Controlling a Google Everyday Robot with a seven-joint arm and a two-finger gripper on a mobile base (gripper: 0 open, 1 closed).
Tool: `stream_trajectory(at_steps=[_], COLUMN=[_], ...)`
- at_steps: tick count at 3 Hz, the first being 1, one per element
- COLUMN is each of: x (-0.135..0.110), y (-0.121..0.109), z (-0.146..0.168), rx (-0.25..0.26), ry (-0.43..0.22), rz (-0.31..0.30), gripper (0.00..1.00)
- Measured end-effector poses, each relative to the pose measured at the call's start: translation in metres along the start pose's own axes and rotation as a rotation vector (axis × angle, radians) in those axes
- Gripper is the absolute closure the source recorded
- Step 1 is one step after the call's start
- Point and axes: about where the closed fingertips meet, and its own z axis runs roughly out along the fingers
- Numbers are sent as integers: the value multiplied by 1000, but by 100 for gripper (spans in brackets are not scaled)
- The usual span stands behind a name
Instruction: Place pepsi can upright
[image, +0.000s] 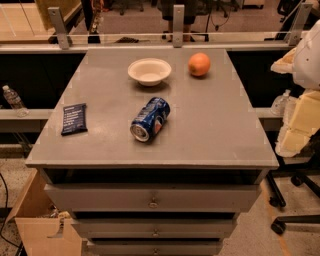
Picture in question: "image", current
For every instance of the right metal bracket post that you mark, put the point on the right metal bracket post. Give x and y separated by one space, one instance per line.
301 17

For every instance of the metal bracket post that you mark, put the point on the metal bracket post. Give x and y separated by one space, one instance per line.
178 22
301 17
59 26

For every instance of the grey drawer cabinet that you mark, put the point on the grey drawer cabinet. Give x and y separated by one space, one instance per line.
178 194

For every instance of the orange fruit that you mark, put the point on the orange fruit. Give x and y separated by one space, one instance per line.
199 64

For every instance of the black office chair base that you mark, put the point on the black office chair base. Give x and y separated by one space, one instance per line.
294 189

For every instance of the cardboard box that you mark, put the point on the cardboard box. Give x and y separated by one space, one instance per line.
39 231

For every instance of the blue pepsi can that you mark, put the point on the blue pepsi can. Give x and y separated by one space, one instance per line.
149 121

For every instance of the dark blue snack packet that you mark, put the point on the dark blue snack packet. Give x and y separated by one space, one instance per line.
74 119

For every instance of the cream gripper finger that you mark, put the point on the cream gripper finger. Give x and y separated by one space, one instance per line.
301 121
285 64

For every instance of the left metal bracket post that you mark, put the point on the left metal bracket post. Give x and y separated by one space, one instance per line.
59 26

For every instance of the clear plastic water bottle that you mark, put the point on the clear plastic water bottle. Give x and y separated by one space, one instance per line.
14 100

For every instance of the clear plastic bottle right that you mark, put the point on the clear plastic bottle right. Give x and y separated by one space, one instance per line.
281 103

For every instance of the white bowl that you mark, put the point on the white bowl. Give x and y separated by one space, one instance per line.
149 71

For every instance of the middle metal bracket post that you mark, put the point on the middle metal bracket post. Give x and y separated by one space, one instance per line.
178 22

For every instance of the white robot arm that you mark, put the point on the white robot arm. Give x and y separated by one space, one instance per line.
306 66

